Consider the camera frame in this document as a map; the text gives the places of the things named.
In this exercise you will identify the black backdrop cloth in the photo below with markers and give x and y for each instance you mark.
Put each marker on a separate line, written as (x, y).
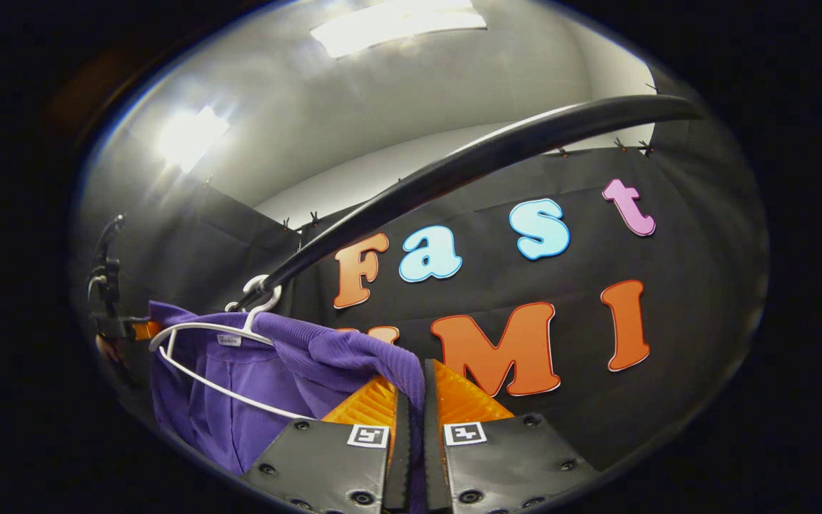
(703, 250)
(190, 250)

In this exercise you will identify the rectangular ceiling light panel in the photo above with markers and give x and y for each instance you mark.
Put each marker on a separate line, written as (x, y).
(190, 135)
(397, 25)

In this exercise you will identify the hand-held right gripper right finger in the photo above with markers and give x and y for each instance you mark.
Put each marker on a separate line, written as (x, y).
(434, 457)

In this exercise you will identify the row of small cloth clips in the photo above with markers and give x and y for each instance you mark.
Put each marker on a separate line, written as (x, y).
(645, 148)

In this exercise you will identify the black metal clothes rack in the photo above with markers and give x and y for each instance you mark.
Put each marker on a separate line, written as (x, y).
(489, 151)

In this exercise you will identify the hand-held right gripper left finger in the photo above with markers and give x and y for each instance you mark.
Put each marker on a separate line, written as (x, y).
(400, 457)

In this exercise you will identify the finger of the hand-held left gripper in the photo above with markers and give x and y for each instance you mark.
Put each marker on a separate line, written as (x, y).
(122, 328)

